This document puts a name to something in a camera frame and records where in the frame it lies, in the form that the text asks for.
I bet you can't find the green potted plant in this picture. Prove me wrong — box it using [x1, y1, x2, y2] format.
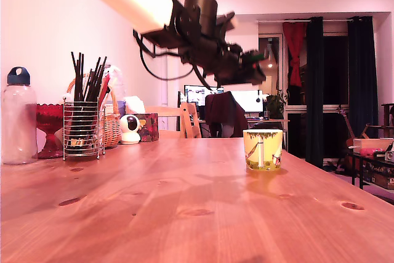
[265, 89, 289, 121]

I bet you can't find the narrow black curtain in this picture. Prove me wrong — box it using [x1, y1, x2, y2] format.
[305, 16, 325, 170]

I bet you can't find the wide black curtain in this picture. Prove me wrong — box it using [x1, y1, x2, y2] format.
[347, 15, 380, 140]

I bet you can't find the acoustic guitar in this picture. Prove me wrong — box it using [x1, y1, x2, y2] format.
[337, 105, 358, 171]

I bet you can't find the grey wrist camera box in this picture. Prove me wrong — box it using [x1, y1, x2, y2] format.
[214, 11, 239, 41]

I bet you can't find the computer monitor with windows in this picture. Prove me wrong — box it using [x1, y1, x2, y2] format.
[184, 84, 225, 107]

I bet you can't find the tied red curtain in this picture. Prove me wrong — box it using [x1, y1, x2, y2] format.
[283, 22, 308, 88]

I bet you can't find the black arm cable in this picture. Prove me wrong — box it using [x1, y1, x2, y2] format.
[193, 65, 214, 90]
[140, 37, 198, 81]

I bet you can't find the white plastic bag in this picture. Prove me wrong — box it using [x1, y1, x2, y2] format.
[103, 65, 127, 103]

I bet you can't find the wicker basket with handle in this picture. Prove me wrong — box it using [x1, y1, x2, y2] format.
[66, 73, 122, 148]

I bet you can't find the pink object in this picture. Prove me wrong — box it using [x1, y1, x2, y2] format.
[360, 148, 385, 158]

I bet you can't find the clear bottle with blue cap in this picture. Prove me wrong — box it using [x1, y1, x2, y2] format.
[1, 66, 38, 165]

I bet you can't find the light wooden chair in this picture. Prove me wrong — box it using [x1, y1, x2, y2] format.
[144, 106, 183, 140]

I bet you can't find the wooden high chair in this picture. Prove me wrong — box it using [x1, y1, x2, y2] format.
[180, 102, 203, 140]

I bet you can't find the white tissue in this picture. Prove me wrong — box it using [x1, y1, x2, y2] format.
[124, 96, 146, 115]

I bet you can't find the black framed picture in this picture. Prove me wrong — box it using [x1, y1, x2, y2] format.
[133, 28, 157, 60]

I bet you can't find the bright white computer monitor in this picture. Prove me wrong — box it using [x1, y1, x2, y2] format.
[230, 90, 264, 114]

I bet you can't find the dark board game box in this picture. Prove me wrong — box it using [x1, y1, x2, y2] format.
[364, 161, 394, 190]

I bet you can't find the black side table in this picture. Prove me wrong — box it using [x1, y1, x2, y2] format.
[347, 150, 394, 190]

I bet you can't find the maroon jacket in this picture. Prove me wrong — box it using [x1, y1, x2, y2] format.
[204, 91, 249, 139]

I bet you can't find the small white round camera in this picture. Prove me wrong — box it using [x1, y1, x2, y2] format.
[119, 115, 142, 145]

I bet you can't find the yellow illustrated cup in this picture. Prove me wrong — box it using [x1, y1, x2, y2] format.
[243, 129, 283, 172]

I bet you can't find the pale wooden box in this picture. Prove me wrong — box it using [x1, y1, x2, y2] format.
[353, 138, 394, 155]

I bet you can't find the floral tissue box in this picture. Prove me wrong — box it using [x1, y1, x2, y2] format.
[134, 113, 159, 144]

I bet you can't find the black chopstick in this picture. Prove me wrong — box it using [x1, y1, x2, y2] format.
[86, 56, 108, 102]
[71, 52, 79, 102]
[78, 53, 85, 102]

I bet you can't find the red utensil handle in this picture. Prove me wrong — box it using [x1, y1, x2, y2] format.
[97, 73, 111, 107]

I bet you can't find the grey office chair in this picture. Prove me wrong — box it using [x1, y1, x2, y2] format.
[215, 121, 238, 139]

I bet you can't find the metal wire utensil rack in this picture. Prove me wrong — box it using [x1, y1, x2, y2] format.
[62, 96, 106, 161]

